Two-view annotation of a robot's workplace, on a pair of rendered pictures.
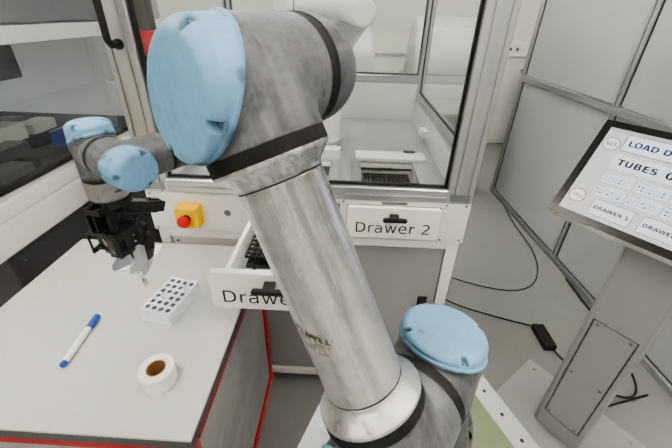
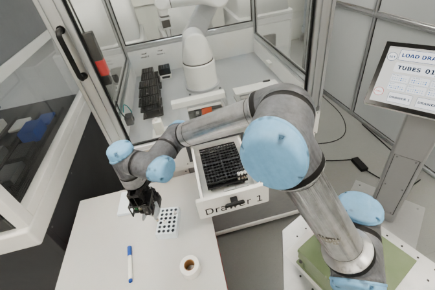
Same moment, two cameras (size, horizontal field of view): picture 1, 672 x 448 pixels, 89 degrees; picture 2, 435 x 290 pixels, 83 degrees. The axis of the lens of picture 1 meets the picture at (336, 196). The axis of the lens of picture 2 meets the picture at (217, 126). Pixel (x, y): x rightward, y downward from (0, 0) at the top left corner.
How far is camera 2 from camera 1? 0.35 m
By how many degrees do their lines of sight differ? 11
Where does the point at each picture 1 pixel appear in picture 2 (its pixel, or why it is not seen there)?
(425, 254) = not seen: hidden behind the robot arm
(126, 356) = (163, 263)
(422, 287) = not seen: hidden behind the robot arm
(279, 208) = (315, 193)
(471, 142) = (316, 77)
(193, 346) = (197, 245)
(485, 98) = (322, 50)
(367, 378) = (355, 246)
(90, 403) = not seen: outside the picture
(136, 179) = (169, 174)
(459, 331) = (368, 204)
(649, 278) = (422, 127)
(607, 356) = (404, 171)
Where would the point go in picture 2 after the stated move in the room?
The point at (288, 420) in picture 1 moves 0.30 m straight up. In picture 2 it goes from (234, 259) to (230, 236)
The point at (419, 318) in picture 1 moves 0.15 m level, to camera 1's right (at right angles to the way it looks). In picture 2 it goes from (346, 203) to (395, 188)
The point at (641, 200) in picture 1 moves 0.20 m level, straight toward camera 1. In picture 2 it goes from (414, 88) to (413, 112)
